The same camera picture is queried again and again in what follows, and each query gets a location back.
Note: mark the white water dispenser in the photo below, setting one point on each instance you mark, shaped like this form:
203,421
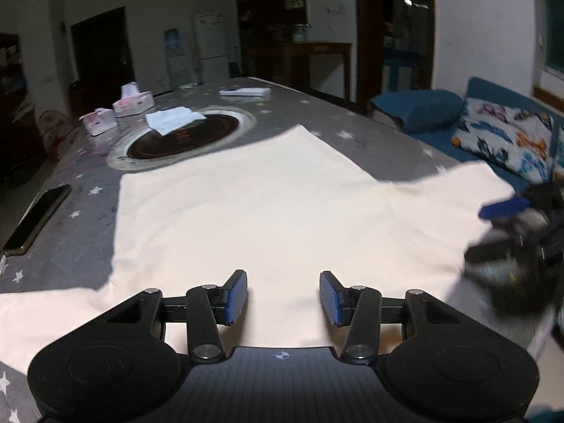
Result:
177,70

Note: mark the dark smartphone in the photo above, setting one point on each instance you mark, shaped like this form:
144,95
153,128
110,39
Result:
37,218

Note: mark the white remote control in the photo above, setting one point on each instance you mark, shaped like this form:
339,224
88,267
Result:
244,92

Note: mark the white refrigerator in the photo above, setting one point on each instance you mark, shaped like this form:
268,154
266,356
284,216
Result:
211,48

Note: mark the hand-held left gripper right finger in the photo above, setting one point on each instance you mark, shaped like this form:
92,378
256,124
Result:
332,299

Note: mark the small green packet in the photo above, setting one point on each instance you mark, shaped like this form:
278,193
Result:
188,86

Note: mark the round built-in cooktop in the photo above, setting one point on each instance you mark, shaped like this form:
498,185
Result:
189,145

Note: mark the pink hand fan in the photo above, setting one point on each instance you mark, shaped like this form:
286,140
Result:
57,134

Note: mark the dark wooden door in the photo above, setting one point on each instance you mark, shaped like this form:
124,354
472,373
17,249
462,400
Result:
103,48

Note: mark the cream fleece garment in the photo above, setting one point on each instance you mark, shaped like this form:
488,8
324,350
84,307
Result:
264,211

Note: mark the dark wooden display cabinet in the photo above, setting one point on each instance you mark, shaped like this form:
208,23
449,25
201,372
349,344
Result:
268,4

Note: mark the butterfly print pillow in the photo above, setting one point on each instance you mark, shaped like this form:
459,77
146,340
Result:
502,136

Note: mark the blue cushion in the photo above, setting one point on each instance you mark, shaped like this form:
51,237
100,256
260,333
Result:
418,110

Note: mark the white tissue sheet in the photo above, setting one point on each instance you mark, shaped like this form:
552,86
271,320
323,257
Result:
174,121

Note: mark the blue water bottle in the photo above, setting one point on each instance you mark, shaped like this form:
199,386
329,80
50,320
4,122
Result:
172,39

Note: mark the pink white tissue box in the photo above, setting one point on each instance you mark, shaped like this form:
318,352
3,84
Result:
132,103

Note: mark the glass jar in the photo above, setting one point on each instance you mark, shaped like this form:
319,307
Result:
299,31

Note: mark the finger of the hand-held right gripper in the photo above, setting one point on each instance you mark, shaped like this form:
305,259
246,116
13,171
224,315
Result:
504,208

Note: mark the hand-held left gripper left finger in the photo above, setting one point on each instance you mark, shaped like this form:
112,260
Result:
233,299

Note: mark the small pink tissue pack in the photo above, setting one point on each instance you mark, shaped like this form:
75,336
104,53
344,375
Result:
100,122

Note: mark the blue sofa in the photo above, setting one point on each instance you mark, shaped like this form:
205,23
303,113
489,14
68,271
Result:
493,92

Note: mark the wooden side table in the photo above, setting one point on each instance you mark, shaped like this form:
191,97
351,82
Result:
308,48

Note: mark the grey star-print tablecloth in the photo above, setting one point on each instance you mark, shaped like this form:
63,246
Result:
79,229

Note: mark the blue table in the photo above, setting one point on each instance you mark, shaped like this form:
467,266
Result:
398,59

